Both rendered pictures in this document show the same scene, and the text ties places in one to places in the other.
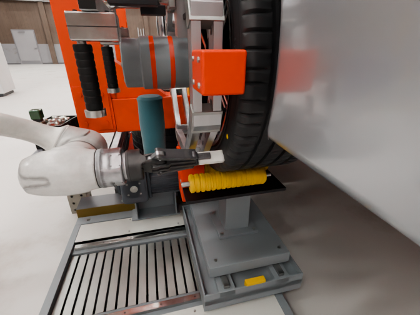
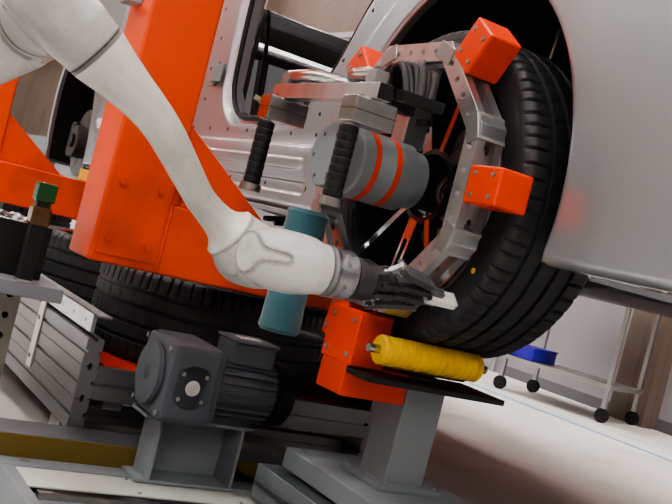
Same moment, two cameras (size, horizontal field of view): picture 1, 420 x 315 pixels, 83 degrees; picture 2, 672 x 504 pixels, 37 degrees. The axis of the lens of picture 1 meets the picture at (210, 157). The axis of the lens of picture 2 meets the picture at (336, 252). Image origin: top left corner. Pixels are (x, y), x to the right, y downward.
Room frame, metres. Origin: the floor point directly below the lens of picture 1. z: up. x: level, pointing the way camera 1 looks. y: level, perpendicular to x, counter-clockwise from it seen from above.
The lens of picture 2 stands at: (-1.21, 0.74, 0.68)
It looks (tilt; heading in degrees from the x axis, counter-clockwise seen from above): 0 degrees down; 343
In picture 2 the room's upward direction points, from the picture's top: 14 degrees clockwise
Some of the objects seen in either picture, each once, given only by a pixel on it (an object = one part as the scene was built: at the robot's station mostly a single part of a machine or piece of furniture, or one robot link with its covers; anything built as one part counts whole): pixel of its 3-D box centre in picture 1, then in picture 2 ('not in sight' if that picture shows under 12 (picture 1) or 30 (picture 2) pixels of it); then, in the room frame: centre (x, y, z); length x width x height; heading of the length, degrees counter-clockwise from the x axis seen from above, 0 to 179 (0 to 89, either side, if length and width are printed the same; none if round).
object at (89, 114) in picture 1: (89, 79); (340, 163); (0.53, 0.26, 0.83); 0.04 x 0.04 x 0.16
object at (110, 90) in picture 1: (110, 69); (258, 153); (0.86, 0.34, 0.83); 0.04 x 0.04 x 0.16
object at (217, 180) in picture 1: (227, 179); (428, 359); (0.66, -0.06, 0.51); 0.29 x 0.06 x 0.06; 104
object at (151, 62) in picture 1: (161, 63); (369, 167); (0.73, 0.14, 0.85); 0.21 x 0.14 x 0.14; 104
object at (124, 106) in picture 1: (166, 91); (259, 221); (1.24, 0.22, 0.69); 0.52 x 0.17 x 0.35; 104
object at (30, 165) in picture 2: not in sight; (58, 171); (3.11, 0.69, 0.69); 0.52 x 0.17 x 0.35; 104
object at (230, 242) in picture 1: (233, 204); (400, 438); (0.79, -0.10, 0.32); 0.40 x 0.30 x 0.28; 14
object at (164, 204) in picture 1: (164, 186); (226, 413); (1.03, 0.23, 0.26); 0.42 x 0.18 x 0.35; 104
